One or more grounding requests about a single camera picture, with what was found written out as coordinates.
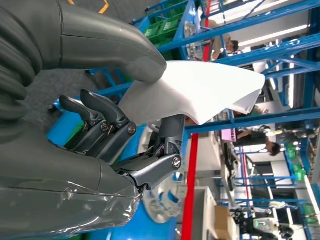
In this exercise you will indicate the green plastic crate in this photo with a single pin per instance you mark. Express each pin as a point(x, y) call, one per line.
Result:
point(172, 28)

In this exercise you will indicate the black office chair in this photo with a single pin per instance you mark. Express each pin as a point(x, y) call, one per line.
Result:
point(229, 165)

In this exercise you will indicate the blue metal rack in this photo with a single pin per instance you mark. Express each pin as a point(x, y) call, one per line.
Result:
point(290, 165)
point(149, 228)

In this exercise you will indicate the cardboard box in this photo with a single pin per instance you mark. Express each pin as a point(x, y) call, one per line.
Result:
point(225, 222)

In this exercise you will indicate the humanoid robot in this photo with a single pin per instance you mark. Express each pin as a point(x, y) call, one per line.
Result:
point(263, 225)

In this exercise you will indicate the silver wheel hubcap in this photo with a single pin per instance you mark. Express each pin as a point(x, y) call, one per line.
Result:
point(160, 205)

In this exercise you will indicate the white desk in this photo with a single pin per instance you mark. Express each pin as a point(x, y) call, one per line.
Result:
point(204, 205)

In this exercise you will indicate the ceiling light strip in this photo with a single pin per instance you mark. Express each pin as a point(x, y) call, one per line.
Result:
point(275, 34)

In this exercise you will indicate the red barrier belt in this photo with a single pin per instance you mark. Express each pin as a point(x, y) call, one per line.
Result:
point(189, 182)

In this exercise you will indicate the person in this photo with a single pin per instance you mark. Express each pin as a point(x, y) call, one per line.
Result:
point(255, 139)
point(217, 43)

